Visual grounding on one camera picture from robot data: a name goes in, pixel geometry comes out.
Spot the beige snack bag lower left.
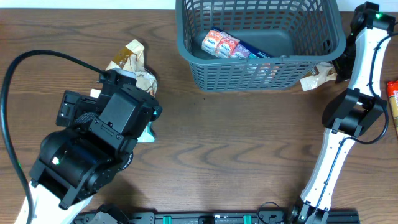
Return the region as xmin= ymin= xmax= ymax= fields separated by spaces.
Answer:
xmin=90 ymin=89 xmax=101 ymax=98

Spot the red orange pasta packet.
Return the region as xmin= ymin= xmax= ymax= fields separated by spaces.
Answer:
xmin=386 ymin=80 xmax=398 ymax=134

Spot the beige snack bag right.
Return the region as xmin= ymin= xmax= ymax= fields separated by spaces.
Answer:
xmin=300 ymin=62 xmax=337 ymax=91

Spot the beige snack bag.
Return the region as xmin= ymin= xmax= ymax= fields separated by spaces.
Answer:
xmin=90 ymin=89 xmax=101 ymax=98
xmin=300 ymin=62 xmax=337 ymax=91
xmin=106 ymin=39 xmax=158 ymax=97

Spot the dark grey plastic basket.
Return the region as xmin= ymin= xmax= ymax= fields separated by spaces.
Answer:
xmin=175 ymin=0 xmax=345 ymax=91

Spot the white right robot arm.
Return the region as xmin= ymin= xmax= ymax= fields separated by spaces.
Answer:
xmin=285 ymin=1 xmax=396 ymax=223

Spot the black rail base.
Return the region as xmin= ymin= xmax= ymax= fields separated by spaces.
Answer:
xmin=73 ymin=203 xmax=361 ymax=224

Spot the beige snack bag upper left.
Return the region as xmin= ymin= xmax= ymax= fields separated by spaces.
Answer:
xmin=106 ymin=39 xmax=158 ymax=97

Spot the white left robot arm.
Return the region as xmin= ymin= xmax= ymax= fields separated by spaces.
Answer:
xmin=16 ymin=68 xmax=162 ymax=223

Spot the teal packet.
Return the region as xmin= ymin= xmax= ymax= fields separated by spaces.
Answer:
xmin=137 ymin=122 xmax=155 ymax=143

